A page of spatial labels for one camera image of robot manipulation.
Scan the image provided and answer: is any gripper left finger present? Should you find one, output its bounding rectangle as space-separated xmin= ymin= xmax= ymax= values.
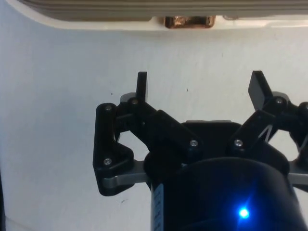
xmin=92 ymin=71 xmax=205 ymax=197

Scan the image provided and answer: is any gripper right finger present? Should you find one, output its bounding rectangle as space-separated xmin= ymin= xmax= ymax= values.
xmin=225 ymin=70 xmax=308 ymax=186

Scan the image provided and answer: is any cream box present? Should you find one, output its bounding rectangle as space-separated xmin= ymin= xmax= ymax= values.
xmin=4 ymin=0 xmax=308 ymax=32

